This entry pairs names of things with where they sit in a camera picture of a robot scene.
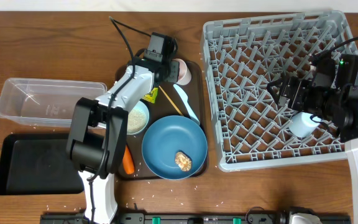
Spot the pink cup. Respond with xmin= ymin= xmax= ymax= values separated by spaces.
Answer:
xmin=174 ymin=58 xmax=192 ymax=85

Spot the light blue cup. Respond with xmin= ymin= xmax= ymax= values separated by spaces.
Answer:
xmin=289 ymin=112 xmax=321 ymax=138

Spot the light blue bowl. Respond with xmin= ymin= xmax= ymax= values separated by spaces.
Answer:
xmin=127 ymin=101 xmax=150 ymax=135

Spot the dark blue plate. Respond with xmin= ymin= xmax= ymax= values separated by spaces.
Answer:
xmin=142 ymin=115 xmax=208 ymax=180

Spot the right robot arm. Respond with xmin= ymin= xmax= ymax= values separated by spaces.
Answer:
xmin=267 ymin=52 xmax=358 ymax=223

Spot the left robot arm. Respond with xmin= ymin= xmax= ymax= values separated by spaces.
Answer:
xmin=66 ymin=32 xmax=179 ymax=223

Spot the grey plastic dishwasher rack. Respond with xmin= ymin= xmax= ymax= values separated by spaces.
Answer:
xmin=201 ymin=11 xmax=358 ymax=172

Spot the wooden chopstick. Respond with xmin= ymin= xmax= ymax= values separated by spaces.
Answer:
xmin=158 ymin=86 xmax=183 ymax=116

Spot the yellow green snack packet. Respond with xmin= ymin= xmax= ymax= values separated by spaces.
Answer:
xmin=142 ymin=88 xmax=158 ymax=103

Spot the light blue plastic knife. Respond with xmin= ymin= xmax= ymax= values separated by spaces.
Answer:
xmin=173 ymin=84 xmax=201 ymax=126

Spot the brown serving tray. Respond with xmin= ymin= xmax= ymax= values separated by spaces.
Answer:
xmin=116 ymin=61 xmax=208 ymax=180

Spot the brown pastry piece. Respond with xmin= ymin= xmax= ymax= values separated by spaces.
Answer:
xmin=175 ymin=151 xmax=192 ymax=172

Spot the orange carrot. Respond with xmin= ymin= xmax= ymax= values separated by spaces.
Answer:
xmin=122 ymin=146 xmax=135 ymax=175

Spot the clear plastic bin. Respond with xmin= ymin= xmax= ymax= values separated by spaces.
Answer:
xmin=0 ymin=78 xmax=107 ymax=128

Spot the black plastic tray bin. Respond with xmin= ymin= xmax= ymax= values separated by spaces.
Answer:
xmin=0 ymin=133 xmax=84 ymax=195

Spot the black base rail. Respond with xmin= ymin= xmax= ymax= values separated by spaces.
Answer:
xmin=39 ymin=212 xmax=352 ymax=224

